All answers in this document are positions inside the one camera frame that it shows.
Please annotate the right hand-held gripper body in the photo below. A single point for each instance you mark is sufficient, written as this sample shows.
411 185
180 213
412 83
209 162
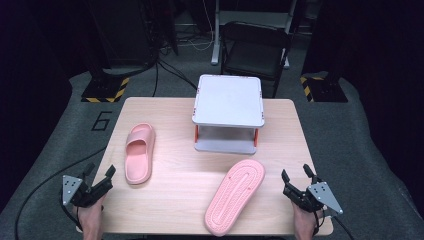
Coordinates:
316 196

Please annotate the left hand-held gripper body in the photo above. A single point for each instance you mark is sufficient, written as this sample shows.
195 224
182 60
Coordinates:
76 191

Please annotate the pink slipper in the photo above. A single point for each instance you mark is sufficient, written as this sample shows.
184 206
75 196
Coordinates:
139 154
234 196

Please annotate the white two-tier shoe rack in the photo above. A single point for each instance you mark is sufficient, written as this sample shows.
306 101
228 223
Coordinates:
229 100

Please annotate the person's right hand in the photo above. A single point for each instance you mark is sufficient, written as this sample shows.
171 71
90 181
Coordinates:
305 220

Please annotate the person's left hand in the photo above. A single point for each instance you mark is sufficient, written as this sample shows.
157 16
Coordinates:
90 216

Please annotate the black stand base striped tape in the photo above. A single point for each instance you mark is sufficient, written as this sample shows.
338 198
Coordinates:
106 89
325 89

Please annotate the black folding chair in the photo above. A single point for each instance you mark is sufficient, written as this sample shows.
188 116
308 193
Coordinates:
255 53

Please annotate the dark cabinet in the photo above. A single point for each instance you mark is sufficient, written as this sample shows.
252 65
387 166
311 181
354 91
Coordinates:
123 30

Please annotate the white metal desk frame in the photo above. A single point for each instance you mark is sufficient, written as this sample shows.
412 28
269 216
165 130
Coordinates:
216 40

